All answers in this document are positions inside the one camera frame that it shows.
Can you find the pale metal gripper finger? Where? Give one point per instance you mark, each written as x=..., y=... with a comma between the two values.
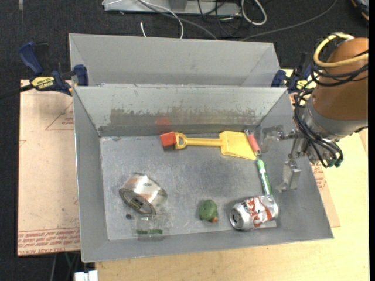
x=271, y=139
x=290, y=177

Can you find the red marker pen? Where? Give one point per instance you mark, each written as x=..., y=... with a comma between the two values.
x=253, y=144

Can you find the green and white marker pen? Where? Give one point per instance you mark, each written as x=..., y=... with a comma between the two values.
x=263, y=178

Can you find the yellow toy shovel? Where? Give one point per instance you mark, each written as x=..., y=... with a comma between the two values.
x=231, y=146

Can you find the crushed silver can, red print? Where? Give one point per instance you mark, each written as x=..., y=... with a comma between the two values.
x=254, y=212

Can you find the grey metal bin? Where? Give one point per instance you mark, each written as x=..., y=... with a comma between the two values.
x=187, y=168

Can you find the green toy with orange tip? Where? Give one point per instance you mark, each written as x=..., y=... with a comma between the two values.
x=207, y=210

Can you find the red block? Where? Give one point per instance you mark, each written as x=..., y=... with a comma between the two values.
x=167, y=139

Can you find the crushed silver can, orange print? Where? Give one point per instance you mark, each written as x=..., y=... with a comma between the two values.
x=142, y=195

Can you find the clear plastic cup, green print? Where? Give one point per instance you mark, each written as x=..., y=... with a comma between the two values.
x=150, y=228

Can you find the brown cardboard board, red print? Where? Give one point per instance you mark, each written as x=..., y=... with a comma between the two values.
x=47, y=162

